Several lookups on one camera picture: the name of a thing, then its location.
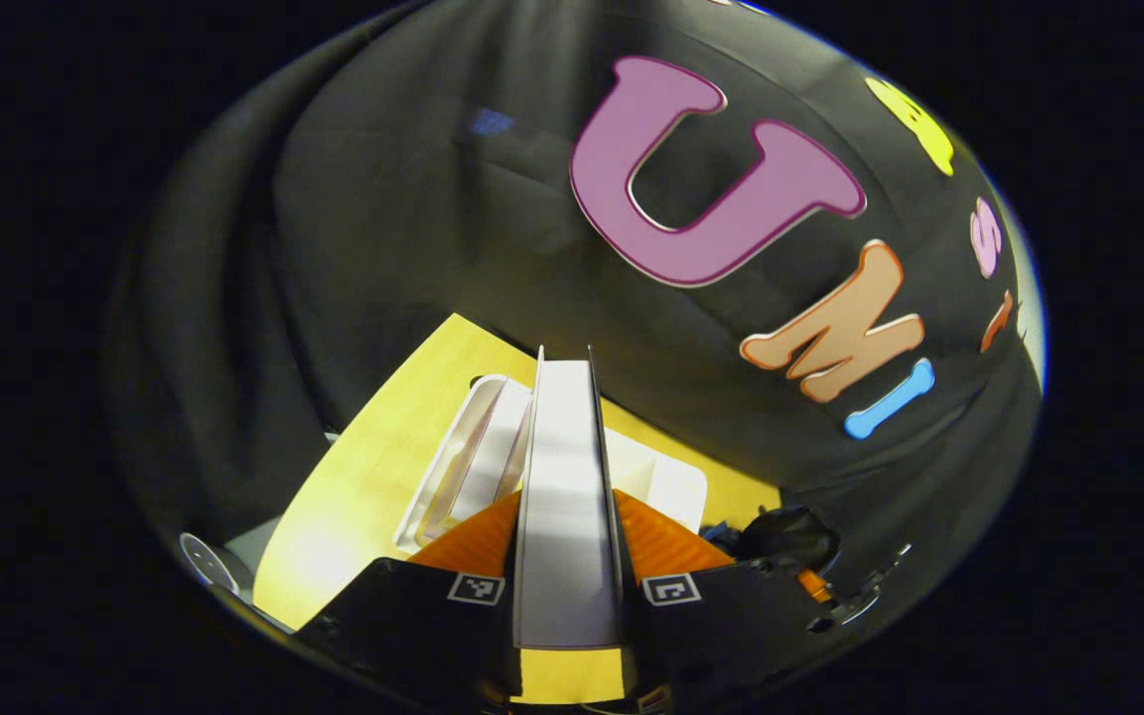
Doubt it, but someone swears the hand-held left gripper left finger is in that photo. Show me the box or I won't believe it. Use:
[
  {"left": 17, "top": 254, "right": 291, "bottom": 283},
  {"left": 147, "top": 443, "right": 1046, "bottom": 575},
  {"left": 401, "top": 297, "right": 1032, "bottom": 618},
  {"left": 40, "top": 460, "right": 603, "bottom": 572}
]
[{"left": 294, "top": 490, "right": 523, "bottom": 701}]

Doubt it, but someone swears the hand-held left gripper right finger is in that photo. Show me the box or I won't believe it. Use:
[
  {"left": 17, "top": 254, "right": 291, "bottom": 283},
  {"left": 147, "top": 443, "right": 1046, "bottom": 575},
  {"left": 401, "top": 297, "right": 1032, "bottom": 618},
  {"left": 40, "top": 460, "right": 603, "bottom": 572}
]
[{"left": 614, "top": 489, "right": 836, "bottom": 701}]

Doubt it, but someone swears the blue schoolbag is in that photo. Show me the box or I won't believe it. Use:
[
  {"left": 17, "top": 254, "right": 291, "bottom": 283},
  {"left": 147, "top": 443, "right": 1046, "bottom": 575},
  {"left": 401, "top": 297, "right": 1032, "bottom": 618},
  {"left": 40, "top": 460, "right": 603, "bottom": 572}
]
[{"left": 701, "top": 504, "right": 843, "bottom": 577}]

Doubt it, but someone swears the white bookshelf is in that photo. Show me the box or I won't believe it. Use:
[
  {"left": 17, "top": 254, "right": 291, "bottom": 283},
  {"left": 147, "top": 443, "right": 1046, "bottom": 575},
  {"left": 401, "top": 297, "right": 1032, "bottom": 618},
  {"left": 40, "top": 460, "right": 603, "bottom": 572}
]
[{"left": 393, "top": 373, "right": 709, "bottom": 552}]

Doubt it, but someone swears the grey cover book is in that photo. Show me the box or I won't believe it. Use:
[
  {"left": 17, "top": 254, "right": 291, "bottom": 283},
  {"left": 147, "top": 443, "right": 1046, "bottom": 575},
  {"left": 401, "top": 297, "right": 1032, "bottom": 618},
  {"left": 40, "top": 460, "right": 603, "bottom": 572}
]
[{"left": 509, "top": 344, "right": 630, "bottom": 652}]

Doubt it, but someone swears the grey round disc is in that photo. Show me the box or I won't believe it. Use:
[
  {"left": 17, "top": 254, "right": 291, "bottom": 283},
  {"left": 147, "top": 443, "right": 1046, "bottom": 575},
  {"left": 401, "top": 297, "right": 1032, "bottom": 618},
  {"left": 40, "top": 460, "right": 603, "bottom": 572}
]
[{"left": 179, "top": 532, "right": 240, "bottom": 595}]

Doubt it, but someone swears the black backdrop cloth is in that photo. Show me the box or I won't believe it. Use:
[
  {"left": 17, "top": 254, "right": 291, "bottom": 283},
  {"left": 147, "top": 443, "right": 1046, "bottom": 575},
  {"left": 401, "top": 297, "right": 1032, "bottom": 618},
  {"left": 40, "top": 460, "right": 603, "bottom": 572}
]
[{"left": 105, "top": 0, "right": 1045, "bottom": 597}]

